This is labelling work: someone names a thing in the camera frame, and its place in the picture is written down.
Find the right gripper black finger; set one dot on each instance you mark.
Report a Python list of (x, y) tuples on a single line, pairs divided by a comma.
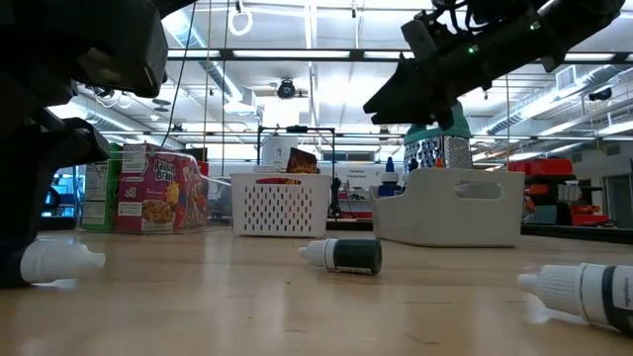
[(400, 91), (420, 117)]

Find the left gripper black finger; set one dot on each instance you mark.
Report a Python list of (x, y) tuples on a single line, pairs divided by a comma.
[(29, 148)]

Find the green mini cereal box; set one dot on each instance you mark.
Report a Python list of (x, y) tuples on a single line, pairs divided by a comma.
[(99, 188)]

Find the pink Raisin Bran cereal box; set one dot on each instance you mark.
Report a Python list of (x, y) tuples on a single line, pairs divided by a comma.
[(158, 198)]

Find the red-lid spice jar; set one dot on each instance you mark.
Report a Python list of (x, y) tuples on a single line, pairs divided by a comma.
[(277, 181)]

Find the black dropper bottle white cap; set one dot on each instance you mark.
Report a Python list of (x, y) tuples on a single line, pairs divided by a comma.
[(353, 256), (569, 292)]

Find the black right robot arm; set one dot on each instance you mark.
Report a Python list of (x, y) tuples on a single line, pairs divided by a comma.
[(583, 20)]

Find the black overhead light beam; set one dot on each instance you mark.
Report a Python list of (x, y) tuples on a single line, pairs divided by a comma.
[(358, 55)]

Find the blue-tipped squeeze bottle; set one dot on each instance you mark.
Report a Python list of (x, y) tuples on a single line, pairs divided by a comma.
[(389, 179)]

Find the white sign board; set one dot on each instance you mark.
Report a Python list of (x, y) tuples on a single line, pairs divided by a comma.
[(358, 175)]

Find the grey plastic bin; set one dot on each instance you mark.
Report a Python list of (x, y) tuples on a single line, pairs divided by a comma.
[(435, 217)]

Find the black upright stand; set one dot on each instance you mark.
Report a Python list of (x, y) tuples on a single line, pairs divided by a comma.
[(336, 198)]

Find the red storage bin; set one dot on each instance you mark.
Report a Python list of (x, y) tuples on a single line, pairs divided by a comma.
[(541, 167)]

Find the white perforated plastic basket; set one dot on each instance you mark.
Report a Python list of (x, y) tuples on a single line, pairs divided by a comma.
[(324, 207)]

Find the white bucket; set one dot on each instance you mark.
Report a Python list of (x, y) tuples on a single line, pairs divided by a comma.
[(277, 151)]

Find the red machine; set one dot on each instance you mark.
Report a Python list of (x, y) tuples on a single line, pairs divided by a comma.
[(588, 217)]

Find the clear plastic tray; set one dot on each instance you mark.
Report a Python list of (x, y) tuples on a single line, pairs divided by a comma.
[(220, 207)]

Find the grey door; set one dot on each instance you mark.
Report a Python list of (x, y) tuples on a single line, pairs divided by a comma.
[(620, 203)]

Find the black metal rack frame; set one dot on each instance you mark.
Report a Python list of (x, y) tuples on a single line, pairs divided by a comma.
[(297, 129)]

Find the black overhead camera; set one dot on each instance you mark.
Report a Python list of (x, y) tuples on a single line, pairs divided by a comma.
[(286, 90)]

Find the silver ceiling duct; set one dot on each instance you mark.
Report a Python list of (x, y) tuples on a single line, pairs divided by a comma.
[(593, 76), (217, 76)]

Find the black security camera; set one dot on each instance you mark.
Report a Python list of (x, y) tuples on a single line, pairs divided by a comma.
[(601, 94)]

